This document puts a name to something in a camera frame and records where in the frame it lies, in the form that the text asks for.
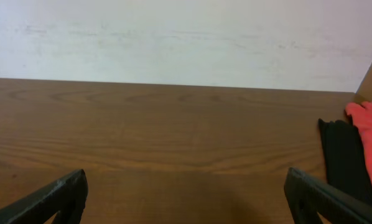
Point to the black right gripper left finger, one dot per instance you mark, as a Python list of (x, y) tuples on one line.
[(63, 200)]

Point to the black garment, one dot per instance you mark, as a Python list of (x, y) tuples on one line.
[(344, 159)]

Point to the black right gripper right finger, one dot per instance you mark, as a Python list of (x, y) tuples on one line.
[(309, 199)]

